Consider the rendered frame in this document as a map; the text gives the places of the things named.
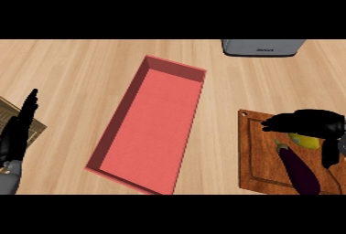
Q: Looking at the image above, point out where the brown wooden cutting board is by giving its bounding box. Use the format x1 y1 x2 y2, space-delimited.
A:
238 109 346 196

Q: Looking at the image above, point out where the red cardboard box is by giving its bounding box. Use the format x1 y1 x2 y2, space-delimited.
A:
84 54 208 196

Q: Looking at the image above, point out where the purple eggplant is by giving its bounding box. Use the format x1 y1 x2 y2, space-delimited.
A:
273 139 322 196

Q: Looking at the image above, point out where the tan slatted wooden crate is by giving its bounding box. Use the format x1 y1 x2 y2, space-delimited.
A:
0 96 49 150

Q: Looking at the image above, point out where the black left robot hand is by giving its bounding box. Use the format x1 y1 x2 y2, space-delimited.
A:
0 88 40 167

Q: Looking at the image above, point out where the yellow lemon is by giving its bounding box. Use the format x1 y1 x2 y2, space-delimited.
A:
288 132 322 151

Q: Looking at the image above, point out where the grey appliance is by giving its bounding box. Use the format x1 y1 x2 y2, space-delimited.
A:
220 39 307 58

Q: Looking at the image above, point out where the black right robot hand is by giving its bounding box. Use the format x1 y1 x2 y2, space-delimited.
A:
260 109 346 169

